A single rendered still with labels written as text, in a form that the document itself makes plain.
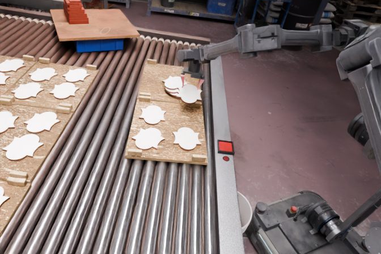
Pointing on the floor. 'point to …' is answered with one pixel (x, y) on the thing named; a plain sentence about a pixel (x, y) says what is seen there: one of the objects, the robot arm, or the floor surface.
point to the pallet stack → (369, 15)
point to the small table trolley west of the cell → (258, 4)
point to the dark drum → (300, 12)
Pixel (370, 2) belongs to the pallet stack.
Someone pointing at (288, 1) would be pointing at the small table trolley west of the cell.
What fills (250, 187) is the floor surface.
